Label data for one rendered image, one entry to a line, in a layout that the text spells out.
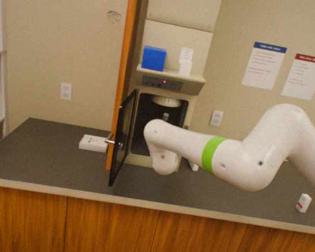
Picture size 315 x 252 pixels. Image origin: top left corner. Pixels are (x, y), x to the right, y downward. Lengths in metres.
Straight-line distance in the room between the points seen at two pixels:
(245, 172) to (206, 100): 1.22
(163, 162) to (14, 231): 0.90
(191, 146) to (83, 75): 1.19
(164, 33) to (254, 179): 0.85
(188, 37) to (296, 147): 0.76
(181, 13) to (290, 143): 0.81
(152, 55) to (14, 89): 1.11
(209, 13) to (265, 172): 0.85
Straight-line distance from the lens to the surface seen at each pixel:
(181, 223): 1.45
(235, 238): 1.56
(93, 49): 1.82
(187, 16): 1.34
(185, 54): 1.35
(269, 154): 0.72
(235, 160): 0.71
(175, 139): 0.90
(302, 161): 0.84
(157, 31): 1.33
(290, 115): 0.78
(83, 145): 1.64
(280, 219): 1.53
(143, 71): 1.24
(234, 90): 1.90
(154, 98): 1.45
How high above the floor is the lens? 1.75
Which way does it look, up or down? 23 degrees down
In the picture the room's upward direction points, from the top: 12 degrees clockwise
